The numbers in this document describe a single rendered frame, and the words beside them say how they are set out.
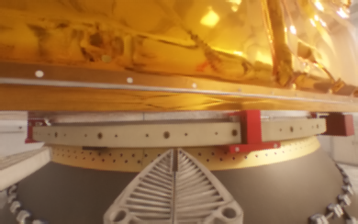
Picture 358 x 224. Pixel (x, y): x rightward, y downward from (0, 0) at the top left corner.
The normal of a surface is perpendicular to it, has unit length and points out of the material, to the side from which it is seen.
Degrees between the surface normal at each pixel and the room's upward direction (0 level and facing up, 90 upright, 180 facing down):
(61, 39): 132
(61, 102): 90
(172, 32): 90
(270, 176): 62
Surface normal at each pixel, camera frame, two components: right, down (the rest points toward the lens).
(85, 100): 0.38, -0.07
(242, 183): 0.13, -0.53
